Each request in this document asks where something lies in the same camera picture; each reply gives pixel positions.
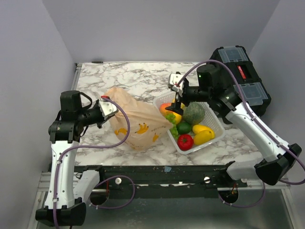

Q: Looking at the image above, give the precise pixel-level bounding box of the green grape bunch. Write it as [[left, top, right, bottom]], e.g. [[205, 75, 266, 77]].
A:
[[165, 113, 179, 140]]

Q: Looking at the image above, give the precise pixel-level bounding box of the orange banana-print plastic bag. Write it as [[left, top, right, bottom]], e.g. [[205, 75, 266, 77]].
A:
[[105, 87, 173, 150]]

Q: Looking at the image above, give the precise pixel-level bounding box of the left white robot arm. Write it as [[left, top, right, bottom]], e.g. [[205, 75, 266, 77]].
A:
[[35, 90, 118, 229]]

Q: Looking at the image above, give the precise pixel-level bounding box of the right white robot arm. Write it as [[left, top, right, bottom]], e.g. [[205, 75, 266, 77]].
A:
[[168, 61, 302, 187]]

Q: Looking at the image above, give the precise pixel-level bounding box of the yellow lemon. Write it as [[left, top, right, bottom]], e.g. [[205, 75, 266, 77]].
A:
[[173, 112, 182, 125]]

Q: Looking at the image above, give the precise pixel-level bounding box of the orange peach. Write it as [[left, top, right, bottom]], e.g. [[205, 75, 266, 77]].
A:
[[159, 103, 172, 116]]

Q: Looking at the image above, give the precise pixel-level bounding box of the green netted melon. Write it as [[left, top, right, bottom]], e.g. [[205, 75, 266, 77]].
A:
[[183, 102, 205, 125]]

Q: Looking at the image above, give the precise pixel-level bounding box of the yellow mango back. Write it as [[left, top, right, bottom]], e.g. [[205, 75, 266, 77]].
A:
[[192, 125, 213, 135]]

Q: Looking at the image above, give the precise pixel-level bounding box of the yellow mango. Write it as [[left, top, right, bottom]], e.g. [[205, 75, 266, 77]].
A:
[[192, 125, 213, 135], [193, 130, 215, 146]]

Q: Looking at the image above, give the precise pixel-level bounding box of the white plastic basket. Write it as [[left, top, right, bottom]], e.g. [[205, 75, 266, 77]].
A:
[[167, 102, 225, 155]]

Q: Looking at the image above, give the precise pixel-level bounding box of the red tomato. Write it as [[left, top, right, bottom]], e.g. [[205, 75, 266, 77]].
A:
[[177, 134, 193, 151]]

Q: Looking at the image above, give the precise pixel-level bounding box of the yellow mango front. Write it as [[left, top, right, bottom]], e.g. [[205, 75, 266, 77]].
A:
[[193, 130, 215, 146]]

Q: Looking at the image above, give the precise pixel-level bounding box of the black tool box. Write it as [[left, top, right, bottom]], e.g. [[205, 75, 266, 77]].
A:
[[210, 45, 271, 116]]

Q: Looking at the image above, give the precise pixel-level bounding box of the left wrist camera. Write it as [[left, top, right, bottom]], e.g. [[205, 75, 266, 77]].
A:
[[99, 96, 119, 120]]

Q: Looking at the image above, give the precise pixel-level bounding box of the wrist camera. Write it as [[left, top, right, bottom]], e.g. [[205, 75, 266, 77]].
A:
[[99, 96, 119, 120], [168, 73, 186, 96]]

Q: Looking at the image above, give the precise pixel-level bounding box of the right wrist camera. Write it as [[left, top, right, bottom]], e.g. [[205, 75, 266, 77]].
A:
[[168, 73, 186, 96]]

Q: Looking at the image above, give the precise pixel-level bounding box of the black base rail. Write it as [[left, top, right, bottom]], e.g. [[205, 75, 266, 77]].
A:
[[73, 164, 248, 200]]

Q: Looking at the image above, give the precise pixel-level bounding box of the aluminium frame rail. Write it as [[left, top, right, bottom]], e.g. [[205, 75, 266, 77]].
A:
[[38, 172, 51, 192]]

